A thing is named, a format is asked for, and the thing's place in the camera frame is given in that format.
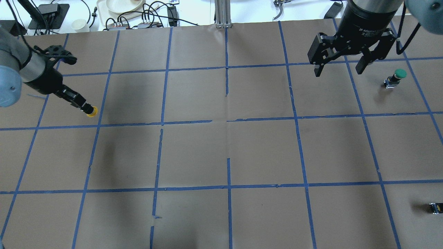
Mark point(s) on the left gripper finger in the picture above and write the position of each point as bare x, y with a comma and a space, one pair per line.
76, 100

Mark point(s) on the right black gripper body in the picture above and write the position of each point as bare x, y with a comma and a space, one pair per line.
367, 20

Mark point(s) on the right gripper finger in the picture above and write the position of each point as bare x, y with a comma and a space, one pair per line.
364, 61
318, 68

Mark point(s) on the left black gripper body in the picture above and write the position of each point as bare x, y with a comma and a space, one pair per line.
46, 82

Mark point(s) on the yellow push button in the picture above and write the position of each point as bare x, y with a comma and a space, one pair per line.
93, 112

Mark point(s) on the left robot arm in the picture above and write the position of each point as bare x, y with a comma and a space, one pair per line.
34, 67

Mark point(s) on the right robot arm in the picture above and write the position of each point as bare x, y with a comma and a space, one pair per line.
427, 12

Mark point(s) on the green push button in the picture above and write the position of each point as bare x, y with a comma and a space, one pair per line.
391, 82

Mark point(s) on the white paper cup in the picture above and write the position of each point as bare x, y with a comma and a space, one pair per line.
80, 26

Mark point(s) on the beige square tray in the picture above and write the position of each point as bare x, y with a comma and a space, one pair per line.
104, 13

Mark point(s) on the beige round plate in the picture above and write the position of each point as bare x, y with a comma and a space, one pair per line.
121, 6

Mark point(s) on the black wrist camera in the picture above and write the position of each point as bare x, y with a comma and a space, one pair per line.
56, 53

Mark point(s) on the black camera stand base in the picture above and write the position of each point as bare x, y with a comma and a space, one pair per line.
48, 15

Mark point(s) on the aluminium frame post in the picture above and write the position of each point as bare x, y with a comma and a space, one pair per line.
222, 14

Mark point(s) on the small black switch block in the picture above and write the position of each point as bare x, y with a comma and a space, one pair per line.
436, 208

